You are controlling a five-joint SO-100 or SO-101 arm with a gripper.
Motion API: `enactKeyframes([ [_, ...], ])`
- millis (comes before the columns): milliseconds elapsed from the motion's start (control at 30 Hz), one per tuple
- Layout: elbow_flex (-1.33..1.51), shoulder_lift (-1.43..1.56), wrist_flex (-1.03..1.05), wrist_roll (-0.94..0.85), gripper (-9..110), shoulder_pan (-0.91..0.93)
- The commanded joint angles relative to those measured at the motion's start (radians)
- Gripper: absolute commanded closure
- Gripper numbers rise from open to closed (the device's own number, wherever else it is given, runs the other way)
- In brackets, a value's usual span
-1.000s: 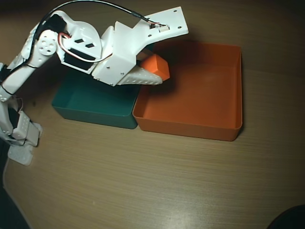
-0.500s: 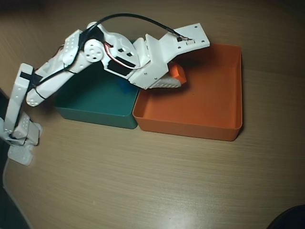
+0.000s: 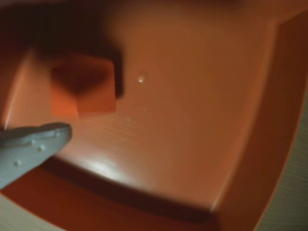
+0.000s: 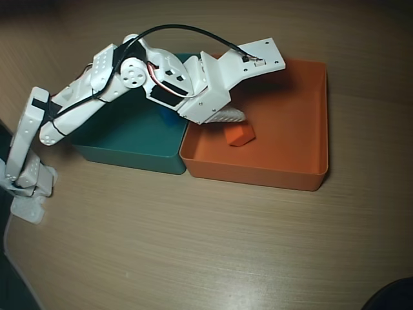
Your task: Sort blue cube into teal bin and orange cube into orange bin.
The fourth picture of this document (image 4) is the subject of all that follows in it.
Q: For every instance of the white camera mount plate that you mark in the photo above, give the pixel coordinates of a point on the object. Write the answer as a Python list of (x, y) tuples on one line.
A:
[(258, 55)]

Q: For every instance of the blue cube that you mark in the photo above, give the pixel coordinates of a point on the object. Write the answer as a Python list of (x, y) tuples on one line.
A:
[(169, 117)]

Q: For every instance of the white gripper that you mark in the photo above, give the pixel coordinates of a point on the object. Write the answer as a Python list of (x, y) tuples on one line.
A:
[(206, 108)]

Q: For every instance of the dark round object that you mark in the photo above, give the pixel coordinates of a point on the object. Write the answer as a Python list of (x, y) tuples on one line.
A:
[(393, 297)]

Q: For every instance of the orange cube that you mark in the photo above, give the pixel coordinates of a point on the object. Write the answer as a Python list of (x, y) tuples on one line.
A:
[(240, 135)]

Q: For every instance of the teal plastic box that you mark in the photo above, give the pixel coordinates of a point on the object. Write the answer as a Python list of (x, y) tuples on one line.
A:
[(129, 142)]

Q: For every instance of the orange plastic box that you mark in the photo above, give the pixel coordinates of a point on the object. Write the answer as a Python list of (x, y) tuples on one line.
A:
[(274, 145)]

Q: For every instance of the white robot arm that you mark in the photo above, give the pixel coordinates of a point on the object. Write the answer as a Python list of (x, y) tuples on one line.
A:
[(80, 113)]

